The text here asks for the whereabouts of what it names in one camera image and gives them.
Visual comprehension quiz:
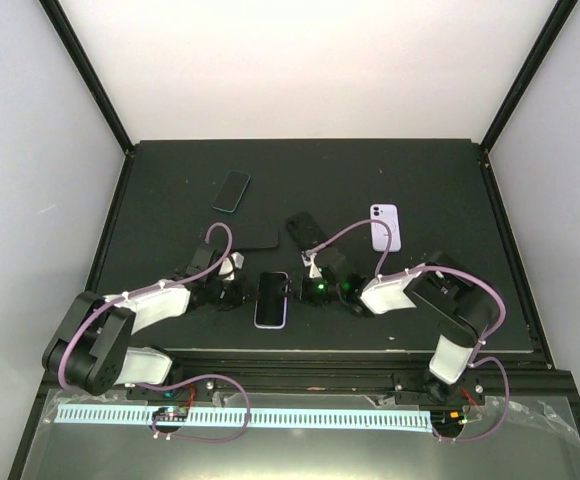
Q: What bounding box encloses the teal edged phone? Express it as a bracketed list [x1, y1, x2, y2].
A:
[212, 171, 251, 213]

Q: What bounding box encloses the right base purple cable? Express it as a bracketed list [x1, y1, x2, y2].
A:
[432, 355, 511, 445]

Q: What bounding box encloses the black flat phone case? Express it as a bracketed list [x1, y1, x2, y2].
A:
[231, 224, 280, 251]

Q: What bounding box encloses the white slotted cable duct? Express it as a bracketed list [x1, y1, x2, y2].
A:
[54, 404, 433, 433]

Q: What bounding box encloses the small circuit board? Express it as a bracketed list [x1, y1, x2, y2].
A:
[152, 406, 189, 424]

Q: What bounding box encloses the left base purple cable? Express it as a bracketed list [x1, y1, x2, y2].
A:
[149, 373, 254, 444]

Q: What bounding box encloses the lilac phone case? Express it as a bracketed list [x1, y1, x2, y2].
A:
[252, 271, 290, 331]

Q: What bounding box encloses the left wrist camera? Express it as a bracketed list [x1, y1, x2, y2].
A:
[218, 252, 244, 282]

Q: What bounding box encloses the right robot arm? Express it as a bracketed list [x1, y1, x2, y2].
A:
[273, 247, 507, 403]

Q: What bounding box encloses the lilac magsafe cased phone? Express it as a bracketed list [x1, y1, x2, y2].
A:
[370, 204, 402, 252]

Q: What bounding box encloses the black magsafe phone case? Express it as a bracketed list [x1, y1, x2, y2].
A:
[285, 211, 328, 251]

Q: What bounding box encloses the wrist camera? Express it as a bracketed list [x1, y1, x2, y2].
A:
[301, 251, 322, 279]
[218, 252, 244, 282]

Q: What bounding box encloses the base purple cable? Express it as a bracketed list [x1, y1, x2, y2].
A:
[149, 373, 254, 444]
[432, 355, 511, 445]

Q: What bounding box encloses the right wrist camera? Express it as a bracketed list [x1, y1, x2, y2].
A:
[301, 251, 322, 279]

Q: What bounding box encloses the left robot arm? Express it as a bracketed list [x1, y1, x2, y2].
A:
[42, 244, 245, 399]

